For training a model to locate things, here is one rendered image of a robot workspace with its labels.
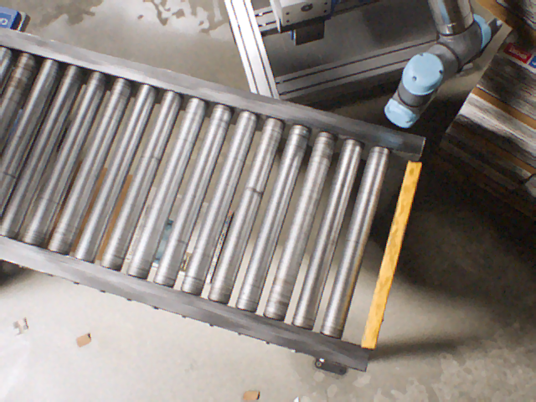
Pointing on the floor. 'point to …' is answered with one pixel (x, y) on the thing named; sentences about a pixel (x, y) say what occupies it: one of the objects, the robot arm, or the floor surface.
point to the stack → (497, 132)
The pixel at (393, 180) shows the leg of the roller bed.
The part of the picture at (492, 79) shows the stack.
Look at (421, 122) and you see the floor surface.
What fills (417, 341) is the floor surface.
